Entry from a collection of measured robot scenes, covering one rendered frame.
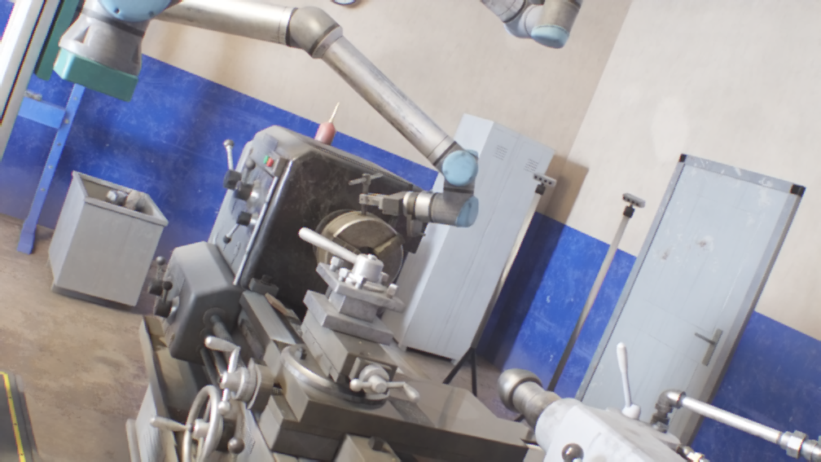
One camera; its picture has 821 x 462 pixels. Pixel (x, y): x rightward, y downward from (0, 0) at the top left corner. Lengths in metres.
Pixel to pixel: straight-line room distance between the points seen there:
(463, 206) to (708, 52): 4.19
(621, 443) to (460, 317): 4.94
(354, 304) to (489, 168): 4.28
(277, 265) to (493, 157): 3.60
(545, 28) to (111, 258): 3.05
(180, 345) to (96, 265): 1.95
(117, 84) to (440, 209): 0.95
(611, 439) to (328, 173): 1.49
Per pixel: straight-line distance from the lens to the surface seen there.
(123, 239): 4.50
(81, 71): 1.84
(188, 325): 2.61
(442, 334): 6.19
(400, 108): 2.12
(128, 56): 1.87
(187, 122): 5.77
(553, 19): 2.05
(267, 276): 2.54
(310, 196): 2.53
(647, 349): 5.57
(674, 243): 5.65
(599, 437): 1.34
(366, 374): 1.58
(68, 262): 4.50
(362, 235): 2.40
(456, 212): 2.24
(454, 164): 2.09
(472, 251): 6.07
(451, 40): 6.29
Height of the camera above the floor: 1.46
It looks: 4 degrees down
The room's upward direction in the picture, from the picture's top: 23 degrees clockwise
